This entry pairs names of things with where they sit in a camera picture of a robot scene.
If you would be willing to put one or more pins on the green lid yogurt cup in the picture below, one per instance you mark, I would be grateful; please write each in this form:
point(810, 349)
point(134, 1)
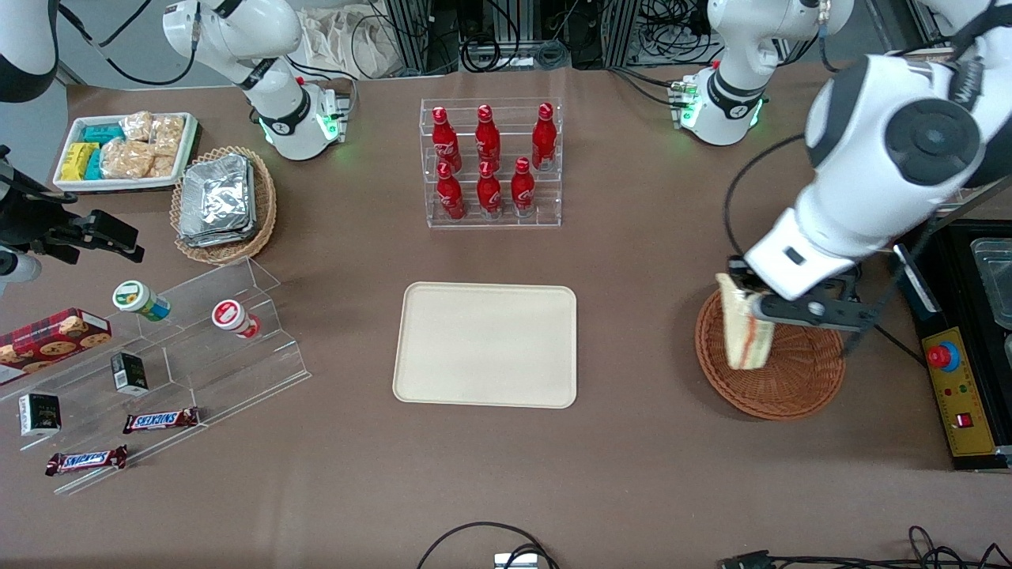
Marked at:
point(136, 298)

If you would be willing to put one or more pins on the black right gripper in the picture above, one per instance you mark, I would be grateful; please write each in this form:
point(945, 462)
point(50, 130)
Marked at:
point(28, 224)

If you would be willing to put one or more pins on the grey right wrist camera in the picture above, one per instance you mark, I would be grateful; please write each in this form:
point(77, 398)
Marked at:
point(20, 267)

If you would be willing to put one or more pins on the clear plastic container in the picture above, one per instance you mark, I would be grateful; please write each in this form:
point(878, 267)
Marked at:
point(996, 276)

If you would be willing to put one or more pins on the clear acrylic bottle rack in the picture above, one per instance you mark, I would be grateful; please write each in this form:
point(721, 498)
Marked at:
point(506, 224)

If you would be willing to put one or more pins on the beige plastic tray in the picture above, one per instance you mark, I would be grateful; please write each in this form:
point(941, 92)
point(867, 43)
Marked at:
point(484, 345)

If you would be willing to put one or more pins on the round brown wicker basket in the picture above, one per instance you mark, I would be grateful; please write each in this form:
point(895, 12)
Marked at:
point(798, 379)

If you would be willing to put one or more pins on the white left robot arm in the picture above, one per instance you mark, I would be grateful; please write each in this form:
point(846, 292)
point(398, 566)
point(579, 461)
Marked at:
point(870, 158)

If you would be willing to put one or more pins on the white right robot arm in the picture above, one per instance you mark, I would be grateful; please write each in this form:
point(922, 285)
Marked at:
point(237, 32)

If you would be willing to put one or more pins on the white rectangular snack tray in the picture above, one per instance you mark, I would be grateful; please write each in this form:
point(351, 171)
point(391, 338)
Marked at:
point(118, 186)

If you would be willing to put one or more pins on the yellow snack pack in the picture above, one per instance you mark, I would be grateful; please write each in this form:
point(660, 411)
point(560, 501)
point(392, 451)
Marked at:
point(77, 161)

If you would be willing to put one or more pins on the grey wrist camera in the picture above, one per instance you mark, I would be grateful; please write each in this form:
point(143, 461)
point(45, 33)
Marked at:
point(822, 314)
point(20, 267)

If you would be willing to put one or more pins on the red cola bottle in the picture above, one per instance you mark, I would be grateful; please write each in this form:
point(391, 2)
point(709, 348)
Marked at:
point(445, 142)
point(488, 141)
point(489, 194)
point(450, 196)
point(522, 191)
point(543, 139)

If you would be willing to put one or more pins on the small white device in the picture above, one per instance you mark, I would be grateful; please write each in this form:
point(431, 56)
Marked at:
point(515, 561)

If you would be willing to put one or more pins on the black side cart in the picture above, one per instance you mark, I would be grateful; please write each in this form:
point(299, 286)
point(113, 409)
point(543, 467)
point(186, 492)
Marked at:
point(949, 276)

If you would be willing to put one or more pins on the red lid yogurt cup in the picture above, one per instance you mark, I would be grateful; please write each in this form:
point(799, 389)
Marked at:
point(231, 316)

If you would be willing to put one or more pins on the clear acrylic stepped shelf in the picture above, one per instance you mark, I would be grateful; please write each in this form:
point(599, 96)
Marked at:
point(229, 379)

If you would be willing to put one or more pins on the white cloth bag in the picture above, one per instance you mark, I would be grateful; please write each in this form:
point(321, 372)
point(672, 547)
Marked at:
point(348, 43)

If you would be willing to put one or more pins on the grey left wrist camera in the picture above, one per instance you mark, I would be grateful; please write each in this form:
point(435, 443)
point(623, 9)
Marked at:
point(822, 314)

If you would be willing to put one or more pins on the silver foil packet stack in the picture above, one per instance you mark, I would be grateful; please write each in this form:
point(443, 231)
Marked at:
point(215, 201)

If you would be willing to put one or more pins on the triangle sandwich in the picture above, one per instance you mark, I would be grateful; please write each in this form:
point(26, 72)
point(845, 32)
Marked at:
point(745, 340)

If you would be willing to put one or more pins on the red tartan cookie box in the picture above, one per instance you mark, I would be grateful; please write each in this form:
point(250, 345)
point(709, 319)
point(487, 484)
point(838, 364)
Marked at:
point(47, 340)

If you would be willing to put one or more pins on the clear bag of crackers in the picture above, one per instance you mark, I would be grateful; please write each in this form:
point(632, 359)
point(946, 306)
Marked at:
point(168, 133)
point(136, 126)
point(126, 160)
point(165, 166)

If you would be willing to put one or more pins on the Snickers chocolate bar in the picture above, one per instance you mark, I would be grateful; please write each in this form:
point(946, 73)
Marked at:
point(85, 461)
point(160, 420)

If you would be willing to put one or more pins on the yellow emergency stop box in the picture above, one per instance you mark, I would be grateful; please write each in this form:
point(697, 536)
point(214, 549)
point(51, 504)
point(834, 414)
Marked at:
point(961, 395)

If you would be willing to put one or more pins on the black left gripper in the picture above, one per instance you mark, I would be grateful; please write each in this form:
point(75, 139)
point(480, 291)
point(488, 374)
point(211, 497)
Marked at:
point(744, 280)

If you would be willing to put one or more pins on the small black carton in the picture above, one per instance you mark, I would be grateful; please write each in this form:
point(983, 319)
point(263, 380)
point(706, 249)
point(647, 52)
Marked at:
point(129, 373)
point(39, 414)

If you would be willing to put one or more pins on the teal snack pack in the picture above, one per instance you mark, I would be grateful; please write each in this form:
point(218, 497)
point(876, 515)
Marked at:
point(103, 133)
point(95, 164)

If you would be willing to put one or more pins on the oval light wicker basket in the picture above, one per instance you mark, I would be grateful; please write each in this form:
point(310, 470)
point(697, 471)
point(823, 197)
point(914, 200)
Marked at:
point(265, 209)

